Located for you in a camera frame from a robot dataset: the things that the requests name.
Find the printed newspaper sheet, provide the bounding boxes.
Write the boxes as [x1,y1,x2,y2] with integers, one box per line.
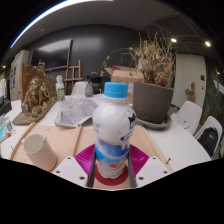
[53,96,108,129]

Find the small paint jar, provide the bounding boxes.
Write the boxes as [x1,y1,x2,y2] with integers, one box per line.
[4,116,14,133]

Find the white plastic chair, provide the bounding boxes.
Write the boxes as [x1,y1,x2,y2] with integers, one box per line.
[194,115,223,158]
[71,81,87,97]
[175,100,203,136]

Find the white ceramic mug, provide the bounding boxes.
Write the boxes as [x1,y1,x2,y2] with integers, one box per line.
[21,133,58,172]

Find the beige cabinet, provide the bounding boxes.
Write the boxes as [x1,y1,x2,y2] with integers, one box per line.
[9,49,31,101]

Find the long ceiling light strip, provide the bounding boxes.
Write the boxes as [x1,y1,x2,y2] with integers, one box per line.
[9,0,114,49]

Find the cardboard box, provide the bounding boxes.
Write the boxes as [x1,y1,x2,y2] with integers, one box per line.
[103,65,144,105]

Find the small green-labelled plastic bottle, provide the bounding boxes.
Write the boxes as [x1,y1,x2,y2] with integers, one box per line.
[55,74,66,102]

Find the gold sculpture on wooden base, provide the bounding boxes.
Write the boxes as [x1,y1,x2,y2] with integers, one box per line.
[12,59,58,126]

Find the black wall screen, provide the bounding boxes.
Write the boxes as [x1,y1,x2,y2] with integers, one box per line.
[29,38,73,72]

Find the grey plant saucer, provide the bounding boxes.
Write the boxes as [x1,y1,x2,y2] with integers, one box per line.
[134,114,173,130]

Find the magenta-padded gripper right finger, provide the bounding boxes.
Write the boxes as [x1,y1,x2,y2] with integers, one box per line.
[127,144,174,189]

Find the white blue-capped drink bottle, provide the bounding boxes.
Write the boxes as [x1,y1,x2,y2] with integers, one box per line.
[92,81,138,180]

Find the wooden easel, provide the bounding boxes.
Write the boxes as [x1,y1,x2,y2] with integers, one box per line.
[63,59,84,95]

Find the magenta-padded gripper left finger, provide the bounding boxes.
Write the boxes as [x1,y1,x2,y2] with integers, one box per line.
[52,143,98,189]

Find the large black box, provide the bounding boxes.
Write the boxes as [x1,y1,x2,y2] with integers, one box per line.
[0,98,13,116]

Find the wooden wall figure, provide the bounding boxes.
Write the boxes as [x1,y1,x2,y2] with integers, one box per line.
[185,82,196,103]

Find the beige canvas mat wooden slats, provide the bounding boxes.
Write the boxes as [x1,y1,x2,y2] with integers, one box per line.
[9,121,175,189]

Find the dried plant in grey pot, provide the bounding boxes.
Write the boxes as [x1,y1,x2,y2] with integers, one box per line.
[128,31,178,124]

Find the black backpack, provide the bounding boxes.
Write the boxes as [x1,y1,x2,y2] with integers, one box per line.
[196,126,219,157]

